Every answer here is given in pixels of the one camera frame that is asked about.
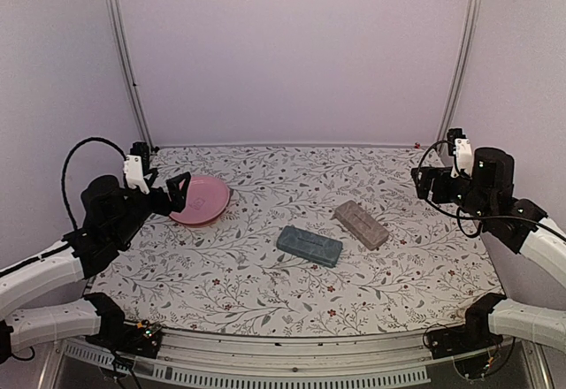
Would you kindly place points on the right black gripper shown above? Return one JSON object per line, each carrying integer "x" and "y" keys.
{"x": 440, "y": 174}

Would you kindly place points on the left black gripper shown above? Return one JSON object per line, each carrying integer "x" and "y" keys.
{"x": 177, "y": 201}

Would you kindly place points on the grey glasses case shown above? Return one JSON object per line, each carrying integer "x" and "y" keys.
{"x": 370, "y": 232}

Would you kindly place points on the blue glasses case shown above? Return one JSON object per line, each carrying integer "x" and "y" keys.
{"x": 312, "y": 247}

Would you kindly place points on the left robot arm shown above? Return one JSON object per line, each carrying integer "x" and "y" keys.
{"x": 114, "y": 215}

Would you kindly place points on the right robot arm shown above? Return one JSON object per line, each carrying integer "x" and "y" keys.
{"x": 480, "y": 184}

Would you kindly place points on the pink plate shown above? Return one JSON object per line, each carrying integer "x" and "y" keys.
{"x": 207, "y": 198}

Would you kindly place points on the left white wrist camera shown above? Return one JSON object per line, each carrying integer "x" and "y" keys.
{"x": 136, "y": 166}

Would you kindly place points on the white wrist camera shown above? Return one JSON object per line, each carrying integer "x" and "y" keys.
{"x": 136, "y": 166}
{"x": 462, "y": 153}

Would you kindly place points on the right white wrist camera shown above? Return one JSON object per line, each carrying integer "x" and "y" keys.
{"x": 462, "y": 153}

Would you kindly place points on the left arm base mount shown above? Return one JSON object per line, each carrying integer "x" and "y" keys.
{"x": 128, "y": 333}

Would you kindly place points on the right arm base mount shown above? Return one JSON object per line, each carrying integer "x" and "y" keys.
{"x": 443, "y": 341}

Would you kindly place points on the front aluminium rail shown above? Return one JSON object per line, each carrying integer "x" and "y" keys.
{"x": 380, "y": 360}

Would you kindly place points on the right aluminium frame post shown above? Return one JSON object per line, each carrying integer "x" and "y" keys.
{"x": 462, "y": 59}

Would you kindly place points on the aluminium frame post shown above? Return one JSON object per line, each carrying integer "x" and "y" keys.
{"x": 462, "y": 59}
{"x": 132, "y": 87}

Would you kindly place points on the left aluminium frame post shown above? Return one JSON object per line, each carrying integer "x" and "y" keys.
{"x": 132, "y": 87}

